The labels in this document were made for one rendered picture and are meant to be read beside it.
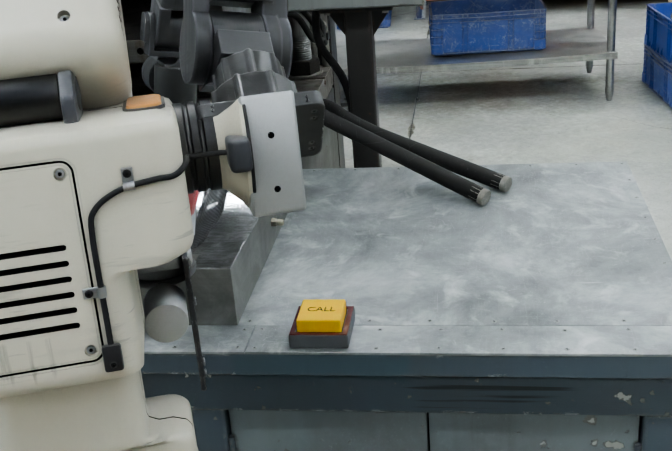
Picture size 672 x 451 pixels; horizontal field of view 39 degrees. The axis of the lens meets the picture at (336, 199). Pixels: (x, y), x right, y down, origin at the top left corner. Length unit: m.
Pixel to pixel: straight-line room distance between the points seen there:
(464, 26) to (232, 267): 3.81
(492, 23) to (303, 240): 3.55
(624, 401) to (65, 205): 0.84
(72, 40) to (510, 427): 0.85
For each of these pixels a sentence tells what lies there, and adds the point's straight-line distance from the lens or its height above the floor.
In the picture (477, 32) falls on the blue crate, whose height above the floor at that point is 0.37.
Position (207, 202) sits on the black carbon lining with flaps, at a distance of 1.53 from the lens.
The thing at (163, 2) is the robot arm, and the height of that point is 1.25.
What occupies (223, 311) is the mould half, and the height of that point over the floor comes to 0.82.
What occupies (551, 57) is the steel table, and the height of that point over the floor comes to 0.25.
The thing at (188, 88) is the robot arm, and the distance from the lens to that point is 1.25.
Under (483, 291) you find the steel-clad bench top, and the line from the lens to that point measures 1.38.
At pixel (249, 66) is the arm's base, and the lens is 0.90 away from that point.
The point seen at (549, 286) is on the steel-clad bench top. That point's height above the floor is 0.80.
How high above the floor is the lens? 1.45
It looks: 22 degrees down
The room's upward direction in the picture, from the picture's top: 5 degrees counter-clockwise
